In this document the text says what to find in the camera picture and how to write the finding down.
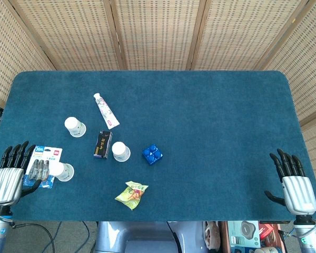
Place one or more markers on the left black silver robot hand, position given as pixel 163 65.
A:
pixel 6 184

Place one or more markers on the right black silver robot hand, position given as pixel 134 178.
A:
pixel 298 192

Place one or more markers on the white paper cup green print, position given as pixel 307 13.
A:
pixel 75 127
pixel 64 171

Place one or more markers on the white paper cup blue flower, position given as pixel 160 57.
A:
pixel 120 151

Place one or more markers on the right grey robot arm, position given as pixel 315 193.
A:
pixel 309 237

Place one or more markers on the blister pack of clips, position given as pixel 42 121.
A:
pixel 42 160

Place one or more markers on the red small box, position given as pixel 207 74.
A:
pixel 266 230

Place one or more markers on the green box with grey device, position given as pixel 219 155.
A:
pixel 243 233

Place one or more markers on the brown patterned bag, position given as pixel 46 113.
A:
pixel 212 234

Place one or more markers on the black cardboard box gold lettering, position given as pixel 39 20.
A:
pixel 103 144

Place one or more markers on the blue table mat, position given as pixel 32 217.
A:
pixel 200 118

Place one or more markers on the white floral toothpaste tube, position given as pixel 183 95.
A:
pixel 105 110

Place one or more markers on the green snack bag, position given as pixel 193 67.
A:
pixel 131 195

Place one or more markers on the grey robot torso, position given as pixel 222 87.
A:
pixel 137 237

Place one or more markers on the blue plastic building brick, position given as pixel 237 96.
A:
pixel 152 154

